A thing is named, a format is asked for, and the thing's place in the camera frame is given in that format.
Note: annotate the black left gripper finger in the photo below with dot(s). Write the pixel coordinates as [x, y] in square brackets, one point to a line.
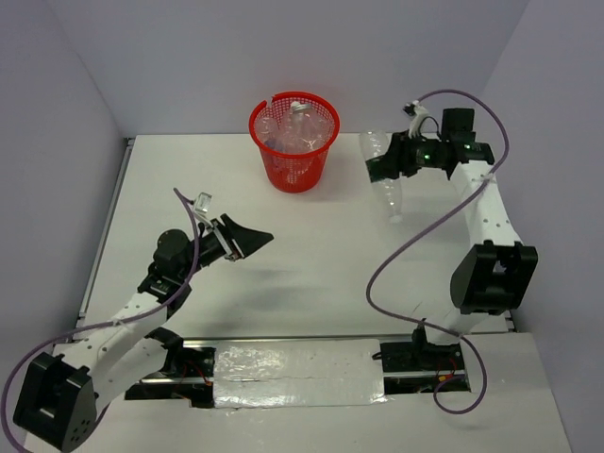
[261, 239]
[238, 234]

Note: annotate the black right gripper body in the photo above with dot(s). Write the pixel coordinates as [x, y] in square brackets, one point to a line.
[421, 153]

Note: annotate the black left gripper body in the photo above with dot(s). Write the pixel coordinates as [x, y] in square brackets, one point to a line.
[213, 245]

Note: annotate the green label plastic bottle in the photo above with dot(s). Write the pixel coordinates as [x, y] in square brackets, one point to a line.
[387, 191]

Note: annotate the clear wide-mouth plastic jar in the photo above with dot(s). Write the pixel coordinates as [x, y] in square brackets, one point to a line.
[309, 130]

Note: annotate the blue label plastic bottle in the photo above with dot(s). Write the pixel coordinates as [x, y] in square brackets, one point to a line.
[267, 131]

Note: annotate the clear bottle white cap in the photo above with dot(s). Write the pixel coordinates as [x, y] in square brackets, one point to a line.
[288, 132]

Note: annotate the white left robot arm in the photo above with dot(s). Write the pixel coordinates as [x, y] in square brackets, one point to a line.
[63, 396]

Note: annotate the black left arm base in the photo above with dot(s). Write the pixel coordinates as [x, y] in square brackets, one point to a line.
[189, 378]

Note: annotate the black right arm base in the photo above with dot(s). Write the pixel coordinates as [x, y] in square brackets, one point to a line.
[414, 360]

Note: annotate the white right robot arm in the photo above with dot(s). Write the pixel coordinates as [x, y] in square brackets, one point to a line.
[494, 275]

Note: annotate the red mesh plastic bin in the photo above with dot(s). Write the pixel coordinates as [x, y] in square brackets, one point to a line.
[293, 173]

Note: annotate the silver foil covered panel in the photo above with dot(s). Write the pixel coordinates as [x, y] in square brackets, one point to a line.
[268, 375]

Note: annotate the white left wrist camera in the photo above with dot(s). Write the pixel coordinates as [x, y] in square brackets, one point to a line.
[200, 209]

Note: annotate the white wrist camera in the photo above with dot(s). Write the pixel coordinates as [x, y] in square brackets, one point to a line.
[200, 209]
[417, 115]

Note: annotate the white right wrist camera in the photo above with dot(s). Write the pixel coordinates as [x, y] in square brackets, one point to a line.
[417, 115]

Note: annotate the aluminium rail frame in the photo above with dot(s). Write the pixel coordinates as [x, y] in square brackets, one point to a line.
[86, 299]

